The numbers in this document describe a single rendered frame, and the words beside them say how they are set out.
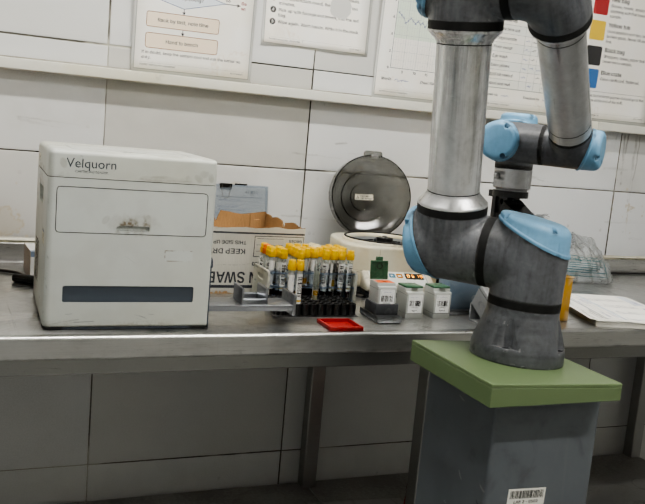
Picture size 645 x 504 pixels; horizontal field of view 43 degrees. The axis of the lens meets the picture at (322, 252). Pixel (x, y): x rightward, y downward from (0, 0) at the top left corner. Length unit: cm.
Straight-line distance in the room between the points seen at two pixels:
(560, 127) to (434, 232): 30
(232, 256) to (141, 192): 42
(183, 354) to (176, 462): 86
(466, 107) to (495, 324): 34
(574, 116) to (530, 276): 30
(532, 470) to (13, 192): 131
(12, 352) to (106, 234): 24
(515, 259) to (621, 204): 147
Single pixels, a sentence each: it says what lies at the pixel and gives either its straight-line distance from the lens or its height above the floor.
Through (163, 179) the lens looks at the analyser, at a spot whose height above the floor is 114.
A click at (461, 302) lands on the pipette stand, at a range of 181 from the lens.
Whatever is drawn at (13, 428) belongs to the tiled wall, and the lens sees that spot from 217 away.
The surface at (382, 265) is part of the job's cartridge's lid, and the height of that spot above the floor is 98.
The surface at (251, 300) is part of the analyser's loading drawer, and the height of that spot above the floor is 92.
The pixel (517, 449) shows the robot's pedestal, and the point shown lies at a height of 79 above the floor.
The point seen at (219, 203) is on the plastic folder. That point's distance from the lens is 209.
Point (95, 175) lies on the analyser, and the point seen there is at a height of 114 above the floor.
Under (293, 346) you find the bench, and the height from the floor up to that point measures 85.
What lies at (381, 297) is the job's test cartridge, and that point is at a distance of 164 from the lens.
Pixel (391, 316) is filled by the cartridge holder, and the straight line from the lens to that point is 164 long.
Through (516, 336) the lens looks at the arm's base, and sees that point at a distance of 131.
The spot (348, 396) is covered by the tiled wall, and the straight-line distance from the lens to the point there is 236.
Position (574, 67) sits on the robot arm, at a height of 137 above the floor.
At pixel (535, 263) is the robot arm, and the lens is 130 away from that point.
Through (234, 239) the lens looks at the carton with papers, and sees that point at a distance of 177.
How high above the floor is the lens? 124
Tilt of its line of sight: 8 degrees down
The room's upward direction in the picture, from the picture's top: 5 degrees clockwise
